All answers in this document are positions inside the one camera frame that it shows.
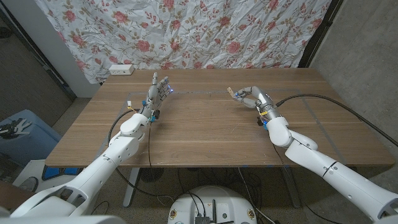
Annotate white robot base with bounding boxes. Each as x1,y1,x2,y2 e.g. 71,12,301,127
167,185,257,224

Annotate black module with antenna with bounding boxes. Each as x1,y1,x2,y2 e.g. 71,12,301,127
194,198,234,224

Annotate thin black hand cable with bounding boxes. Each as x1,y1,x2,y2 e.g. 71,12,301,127
147,121,175,203
271,142,338,224

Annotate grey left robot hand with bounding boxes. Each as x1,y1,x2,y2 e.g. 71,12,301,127
139,72,174,123

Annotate grey shoe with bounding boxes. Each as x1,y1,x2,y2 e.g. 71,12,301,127
19,176,40,192

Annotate black and white gloves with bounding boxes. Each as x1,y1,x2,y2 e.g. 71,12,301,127
0,118,33,140

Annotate white floor cable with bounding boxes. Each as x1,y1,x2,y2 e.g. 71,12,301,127
238,167,277,224

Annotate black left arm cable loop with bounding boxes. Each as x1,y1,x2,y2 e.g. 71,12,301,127
107,108,139,147

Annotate black backdrop stand pole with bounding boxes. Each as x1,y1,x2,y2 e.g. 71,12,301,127
298,0,345,68

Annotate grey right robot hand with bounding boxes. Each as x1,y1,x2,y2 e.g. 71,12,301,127
233,86,280,127

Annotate thin black left hand cable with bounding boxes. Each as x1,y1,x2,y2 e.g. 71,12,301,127
147,121,175,203

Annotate white power strip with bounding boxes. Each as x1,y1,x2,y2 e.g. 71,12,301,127
108,64,135,76

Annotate thin black right hand cable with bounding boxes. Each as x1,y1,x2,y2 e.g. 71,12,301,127
271,142,338,224

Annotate floral rose backdrop cloth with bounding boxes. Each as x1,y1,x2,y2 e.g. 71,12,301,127
33,0,333,85

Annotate black round floor fan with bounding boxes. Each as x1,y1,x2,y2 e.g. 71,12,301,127
139,167,165,183

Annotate grey table leg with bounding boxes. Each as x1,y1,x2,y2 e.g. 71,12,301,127
281,167,302,208

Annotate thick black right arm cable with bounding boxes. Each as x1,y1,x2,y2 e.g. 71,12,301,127
275,93,398,147

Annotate white table leg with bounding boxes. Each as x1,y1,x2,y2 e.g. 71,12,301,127
123,167,141,208

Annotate blue plastic bin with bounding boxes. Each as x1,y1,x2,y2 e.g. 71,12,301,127
0,108,62,167

